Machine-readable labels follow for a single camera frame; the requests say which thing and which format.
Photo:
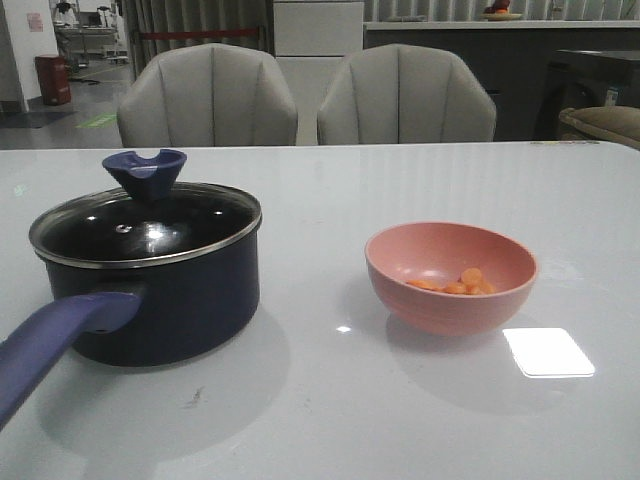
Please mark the pink bowl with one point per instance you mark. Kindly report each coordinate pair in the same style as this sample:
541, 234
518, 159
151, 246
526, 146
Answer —
440, 251

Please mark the orange ham slices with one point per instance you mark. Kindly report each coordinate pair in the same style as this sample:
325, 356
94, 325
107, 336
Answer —
471, 281

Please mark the dark blue saucepan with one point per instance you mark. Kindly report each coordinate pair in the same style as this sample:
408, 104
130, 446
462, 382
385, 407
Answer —
138, 317

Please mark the glass lid blue knob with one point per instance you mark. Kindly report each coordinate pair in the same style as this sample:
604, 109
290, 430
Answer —
150, 219

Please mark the right beige chair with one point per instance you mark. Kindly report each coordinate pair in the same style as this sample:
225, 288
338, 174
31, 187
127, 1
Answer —
404, 94

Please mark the beige chair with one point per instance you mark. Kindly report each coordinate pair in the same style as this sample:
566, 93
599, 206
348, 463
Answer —
404, 94
209, 95

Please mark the left beige chair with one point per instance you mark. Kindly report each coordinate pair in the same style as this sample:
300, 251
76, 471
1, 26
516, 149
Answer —
209, 95

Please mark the white drawer cabinet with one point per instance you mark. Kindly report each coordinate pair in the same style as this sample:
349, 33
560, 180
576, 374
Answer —
310, 39

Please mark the red barrier belt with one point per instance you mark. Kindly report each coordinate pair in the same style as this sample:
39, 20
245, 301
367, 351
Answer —
206, 34

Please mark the dark grey counter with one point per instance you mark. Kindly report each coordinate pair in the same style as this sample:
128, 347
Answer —
508, 57

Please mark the fruit plate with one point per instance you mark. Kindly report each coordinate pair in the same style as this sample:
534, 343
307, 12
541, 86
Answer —
499, 10

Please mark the black washing machine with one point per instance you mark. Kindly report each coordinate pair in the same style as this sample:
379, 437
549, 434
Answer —
586, 78

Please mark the red trash bin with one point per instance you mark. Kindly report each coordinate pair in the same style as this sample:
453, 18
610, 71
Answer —
53, 81

